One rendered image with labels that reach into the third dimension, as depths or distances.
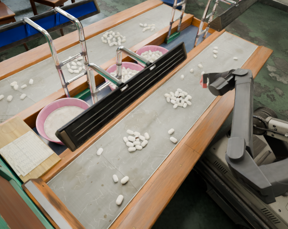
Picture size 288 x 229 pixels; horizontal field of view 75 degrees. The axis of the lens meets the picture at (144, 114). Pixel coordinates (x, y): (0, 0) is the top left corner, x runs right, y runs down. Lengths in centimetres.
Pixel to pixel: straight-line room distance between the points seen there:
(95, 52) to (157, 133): 75
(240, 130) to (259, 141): 92
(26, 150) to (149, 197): 55
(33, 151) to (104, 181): 32
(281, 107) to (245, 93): 201
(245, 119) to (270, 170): 19
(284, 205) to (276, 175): 90
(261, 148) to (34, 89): 147
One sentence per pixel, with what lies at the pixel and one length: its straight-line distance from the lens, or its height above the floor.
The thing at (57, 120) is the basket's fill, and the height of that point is 74.
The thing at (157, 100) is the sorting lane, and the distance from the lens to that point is 110.
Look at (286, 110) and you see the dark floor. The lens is 275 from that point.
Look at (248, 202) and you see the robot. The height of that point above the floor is 36.
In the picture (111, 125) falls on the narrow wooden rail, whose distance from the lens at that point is 94.
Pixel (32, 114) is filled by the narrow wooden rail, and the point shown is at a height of 76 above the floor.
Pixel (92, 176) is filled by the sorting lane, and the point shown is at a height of 74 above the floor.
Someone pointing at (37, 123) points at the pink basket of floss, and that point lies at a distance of 103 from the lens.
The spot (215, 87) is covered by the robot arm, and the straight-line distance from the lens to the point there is 83.
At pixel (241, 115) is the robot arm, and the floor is 111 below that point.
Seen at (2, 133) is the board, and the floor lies 78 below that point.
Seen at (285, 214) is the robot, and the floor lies 48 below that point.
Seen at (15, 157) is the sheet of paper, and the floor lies 78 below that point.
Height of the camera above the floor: 155
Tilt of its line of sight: 52 degrees down
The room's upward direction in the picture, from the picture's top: 9 degrees clockwise
